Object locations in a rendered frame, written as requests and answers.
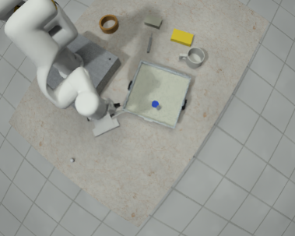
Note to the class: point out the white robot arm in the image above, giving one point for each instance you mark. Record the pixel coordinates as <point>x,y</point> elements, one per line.
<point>29,26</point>

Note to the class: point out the white mug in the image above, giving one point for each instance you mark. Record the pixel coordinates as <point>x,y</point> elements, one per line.
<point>195,55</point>

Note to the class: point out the yellow rectangular block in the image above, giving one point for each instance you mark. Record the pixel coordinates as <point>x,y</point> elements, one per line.
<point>182,37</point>

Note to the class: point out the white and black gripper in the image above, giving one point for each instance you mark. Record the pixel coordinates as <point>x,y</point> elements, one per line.
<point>111,109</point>

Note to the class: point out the brown tape roll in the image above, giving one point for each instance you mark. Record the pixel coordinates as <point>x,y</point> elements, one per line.
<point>106,18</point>

